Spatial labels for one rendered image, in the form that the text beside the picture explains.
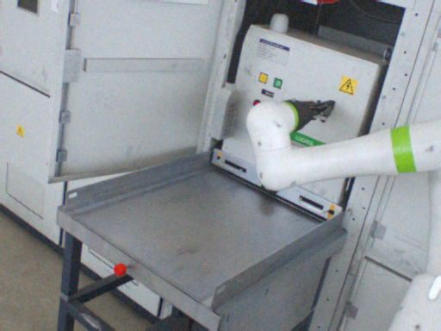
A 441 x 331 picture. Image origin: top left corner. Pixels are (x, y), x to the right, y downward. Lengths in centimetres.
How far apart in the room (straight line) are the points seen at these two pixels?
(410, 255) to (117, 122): 103
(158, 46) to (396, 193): 89
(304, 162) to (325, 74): 46
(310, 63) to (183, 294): 85
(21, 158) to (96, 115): 125
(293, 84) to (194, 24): 40
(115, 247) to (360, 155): 68
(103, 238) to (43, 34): 141
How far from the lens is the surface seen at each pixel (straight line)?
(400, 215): 179
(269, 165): 146
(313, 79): 185
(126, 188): 182
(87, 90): 182
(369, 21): 262
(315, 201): 191
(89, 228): 162
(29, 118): 295
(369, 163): 141
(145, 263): 150
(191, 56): 201
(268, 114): 145
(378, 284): 190
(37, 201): 305
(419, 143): 139
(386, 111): 176
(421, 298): 121
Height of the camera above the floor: 167
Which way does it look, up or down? 22 degrees down
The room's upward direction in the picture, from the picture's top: 12 degrees clockwise
